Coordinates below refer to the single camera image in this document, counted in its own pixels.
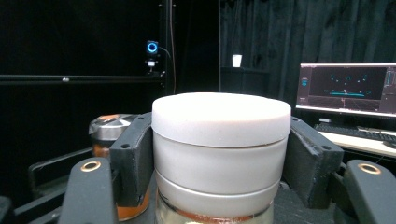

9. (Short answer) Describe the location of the vertical metal pole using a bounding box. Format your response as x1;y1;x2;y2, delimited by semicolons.
167;0;175;94

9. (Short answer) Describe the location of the thin black camera cable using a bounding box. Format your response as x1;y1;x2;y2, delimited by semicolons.
158;46;177;95

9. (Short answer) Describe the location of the black horizontal bar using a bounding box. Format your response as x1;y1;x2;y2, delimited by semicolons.
0;74;166;87

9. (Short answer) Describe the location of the white desk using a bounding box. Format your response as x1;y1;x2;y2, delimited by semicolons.
317;130;396;159

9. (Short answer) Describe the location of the dark curtain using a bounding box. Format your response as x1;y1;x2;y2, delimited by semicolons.
219;0;396;106

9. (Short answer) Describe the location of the glass jar with white lid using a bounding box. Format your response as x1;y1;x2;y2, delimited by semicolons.
150;91;292;224

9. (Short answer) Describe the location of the dark cabinet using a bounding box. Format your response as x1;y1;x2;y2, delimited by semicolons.
219;65;271;98

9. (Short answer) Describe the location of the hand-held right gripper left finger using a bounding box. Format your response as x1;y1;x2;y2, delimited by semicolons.
108;111;154;209

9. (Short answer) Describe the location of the camera with blue ring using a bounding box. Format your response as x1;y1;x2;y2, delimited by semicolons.
145;39;160;76

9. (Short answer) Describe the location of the black two-tier shelf rack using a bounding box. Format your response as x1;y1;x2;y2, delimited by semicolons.
0;147;359;224

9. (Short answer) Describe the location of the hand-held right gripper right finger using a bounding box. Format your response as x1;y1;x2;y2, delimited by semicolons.
281;115;345;210

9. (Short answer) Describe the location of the computer monitor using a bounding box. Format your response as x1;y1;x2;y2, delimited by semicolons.
294;63;396;119

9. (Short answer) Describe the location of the black keyboard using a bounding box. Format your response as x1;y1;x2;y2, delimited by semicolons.
313;122;396;144

